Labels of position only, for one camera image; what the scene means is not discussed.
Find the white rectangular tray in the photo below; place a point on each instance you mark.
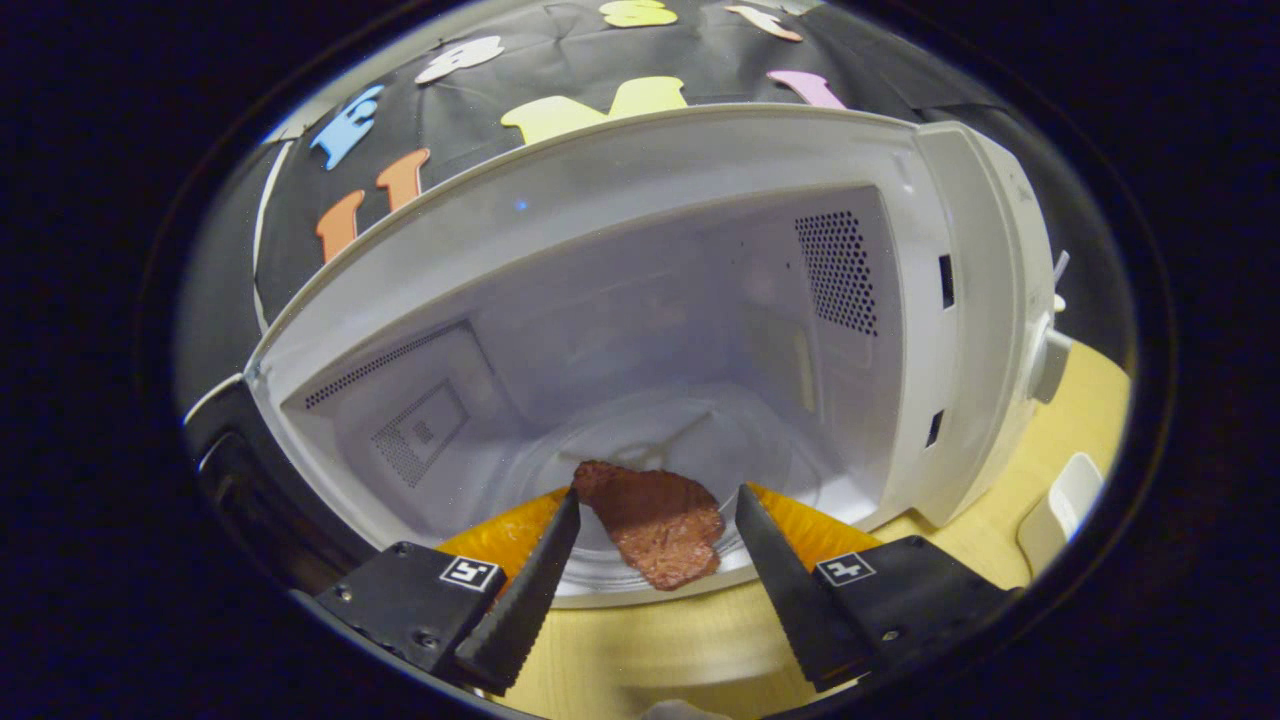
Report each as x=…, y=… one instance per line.
x=1065, y=510

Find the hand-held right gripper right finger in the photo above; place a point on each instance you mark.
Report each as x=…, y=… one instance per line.
x=790, y=600

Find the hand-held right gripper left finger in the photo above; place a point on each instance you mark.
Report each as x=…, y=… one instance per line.
x=530, y=600

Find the white microwave oven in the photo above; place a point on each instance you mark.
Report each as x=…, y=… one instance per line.
x=650, y=200

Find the brown meat piece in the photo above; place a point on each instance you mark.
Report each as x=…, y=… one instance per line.
x=660, y=525

